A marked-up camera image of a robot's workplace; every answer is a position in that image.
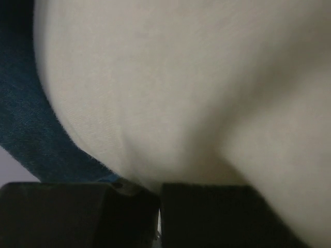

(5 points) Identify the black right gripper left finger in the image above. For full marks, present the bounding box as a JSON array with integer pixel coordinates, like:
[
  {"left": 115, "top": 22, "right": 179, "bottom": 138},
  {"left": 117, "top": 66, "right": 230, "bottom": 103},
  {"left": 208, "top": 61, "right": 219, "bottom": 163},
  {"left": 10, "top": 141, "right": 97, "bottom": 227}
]
[{"left": 1, "top": 182, "right": 159, "bottom": 247}]

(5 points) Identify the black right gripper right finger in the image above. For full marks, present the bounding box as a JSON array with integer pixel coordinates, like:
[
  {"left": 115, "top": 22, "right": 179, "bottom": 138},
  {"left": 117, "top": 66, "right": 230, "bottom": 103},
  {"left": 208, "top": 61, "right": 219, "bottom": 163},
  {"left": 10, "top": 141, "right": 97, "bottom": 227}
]
[{"left": 160, "top": 184, "right": 307, "bottom": 248}]

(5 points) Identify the blue fabric pillowcase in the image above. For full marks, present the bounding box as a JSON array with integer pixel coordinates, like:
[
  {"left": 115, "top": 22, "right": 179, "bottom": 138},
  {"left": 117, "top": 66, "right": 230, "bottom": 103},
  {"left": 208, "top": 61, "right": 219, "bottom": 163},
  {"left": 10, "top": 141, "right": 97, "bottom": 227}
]
[{"left": 1, "top": 1, "right": 118, "bottom": 183}]

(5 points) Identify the cream bear print pillow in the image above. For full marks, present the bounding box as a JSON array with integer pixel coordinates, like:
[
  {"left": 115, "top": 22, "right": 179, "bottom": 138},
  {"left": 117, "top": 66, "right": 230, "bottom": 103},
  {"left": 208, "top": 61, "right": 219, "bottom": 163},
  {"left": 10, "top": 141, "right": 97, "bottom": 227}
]
[{"left": 33, "top": 1, "right": 330, "bottom": 247}]

